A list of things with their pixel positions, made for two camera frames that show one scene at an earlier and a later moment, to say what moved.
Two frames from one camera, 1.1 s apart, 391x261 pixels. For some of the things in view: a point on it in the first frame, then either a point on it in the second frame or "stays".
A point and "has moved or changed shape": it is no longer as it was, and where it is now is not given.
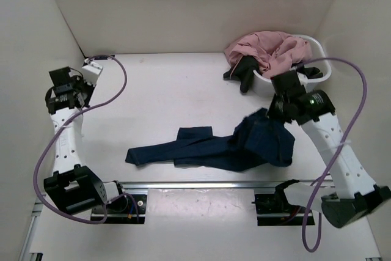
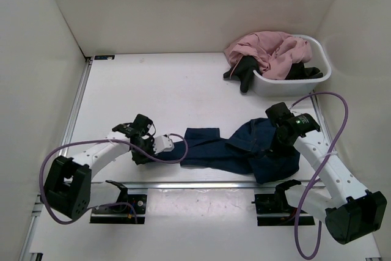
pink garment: (273, 52) stays
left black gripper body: (85, 89) → (146, 145)
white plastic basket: (321, 59) stays
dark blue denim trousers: (256, 140) has moved or changed shape
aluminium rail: (215, 185) stays
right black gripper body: (277, 110) → (282, 147)
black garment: (243, 67) stays
